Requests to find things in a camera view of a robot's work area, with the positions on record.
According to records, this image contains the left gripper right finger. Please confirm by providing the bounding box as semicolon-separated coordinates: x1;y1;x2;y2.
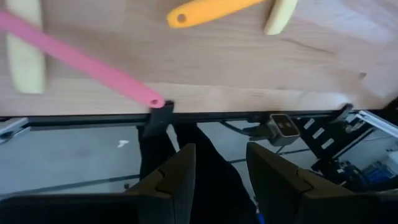
246;142;398;224

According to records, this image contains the silver aluminium bar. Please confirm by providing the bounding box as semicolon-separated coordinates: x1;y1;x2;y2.
356;109;398;139
0;117;30;144

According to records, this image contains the small pink silicone spatula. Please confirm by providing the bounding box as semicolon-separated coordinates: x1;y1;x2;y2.
0;11;165;109

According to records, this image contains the black power strip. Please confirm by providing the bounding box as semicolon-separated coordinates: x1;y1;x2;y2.
294;116;374;162

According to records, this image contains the yellow silicone spatula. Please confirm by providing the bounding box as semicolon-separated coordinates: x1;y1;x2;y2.
166;0;268;29

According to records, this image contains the small silver stereo camera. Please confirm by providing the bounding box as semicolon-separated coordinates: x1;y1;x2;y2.
267;113;301;147

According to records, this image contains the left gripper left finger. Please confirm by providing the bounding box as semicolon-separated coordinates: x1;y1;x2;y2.
0;142;197;224

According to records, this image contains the cream-handled table knife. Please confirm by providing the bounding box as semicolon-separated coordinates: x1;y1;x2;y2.
5;0;47;95
263;0;299;35

